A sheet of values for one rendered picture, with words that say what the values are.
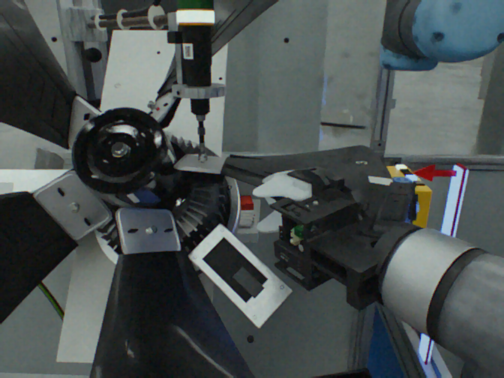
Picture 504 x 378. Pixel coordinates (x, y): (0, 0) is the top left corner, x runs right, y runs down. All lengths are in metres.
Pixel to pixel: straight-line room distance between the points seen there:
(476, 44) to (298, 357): 1.43
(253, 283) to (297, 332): 1.03
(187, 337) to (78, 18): 0.79
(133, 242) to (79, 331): 0.31
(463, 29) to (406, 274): 0.23
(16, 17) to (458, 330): 0.67
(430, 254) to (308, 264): 0.10
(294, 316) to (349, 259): 1.26
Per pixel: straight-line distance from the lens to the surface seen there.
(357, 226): 0.38
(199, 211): 0.64
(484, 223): 1.53
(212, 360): 0.54
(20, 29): 0.71
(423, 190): 0.85
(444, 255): 0.31
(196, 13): 0.51
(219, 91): 0.51
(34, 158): 0.82
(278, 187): 0.44
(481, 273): 0.30
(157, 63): 0.94
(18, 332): 1.91
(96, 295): 0.79
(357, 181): 0.54
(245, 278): 0.60
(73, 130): 0.65
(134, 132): 0.53
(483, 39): 0.44
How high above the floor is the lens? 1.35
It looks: 21 degrees down
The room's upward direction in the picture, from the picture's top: straight up
